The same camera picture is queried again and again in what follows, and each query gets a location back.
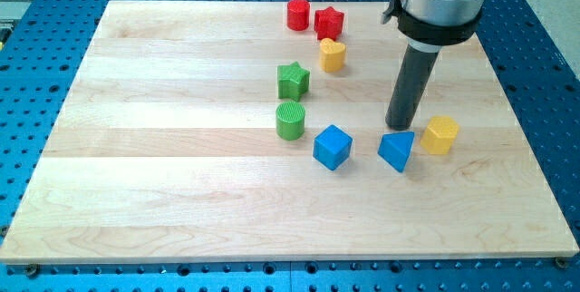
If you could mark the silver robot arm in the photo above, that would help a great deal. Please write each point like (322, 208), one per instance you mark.
(430, 25)

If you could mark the green star block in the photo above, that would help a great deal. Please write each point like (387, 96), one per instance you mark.
(292, 81)

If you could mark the yellow heart block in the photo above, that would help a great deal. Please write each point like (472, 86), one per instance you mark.
(332, 55)

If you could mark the red star block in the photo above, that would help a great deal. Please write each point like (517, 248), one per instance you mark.
(328, 23)

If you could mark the green cylinder block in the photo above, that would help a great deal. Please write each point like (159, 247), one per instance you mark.
(290, 120)

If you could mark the blue cube block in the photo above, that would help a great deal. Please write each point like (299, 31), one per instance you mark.
(332, 147)

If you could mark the wooden board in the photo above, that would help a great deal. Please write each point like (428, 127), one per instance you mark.
(165, 150)

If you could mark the blue triangle block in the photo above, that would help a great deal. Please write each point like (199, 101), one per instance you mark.
(395, 148)

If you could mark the red cylinder block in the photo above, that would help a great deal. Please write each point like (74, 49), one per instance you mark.
(297, 15)

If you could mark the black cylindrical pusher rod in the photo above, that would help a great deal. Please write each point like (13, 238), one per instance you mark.
(412, 79)

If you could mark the yellow hexagon block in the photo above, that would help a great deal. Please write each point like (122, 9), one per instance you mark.
(439, 135)

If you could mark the blue perforated table plate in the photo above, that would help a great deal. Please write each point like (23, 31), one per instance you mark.
(40, 60)

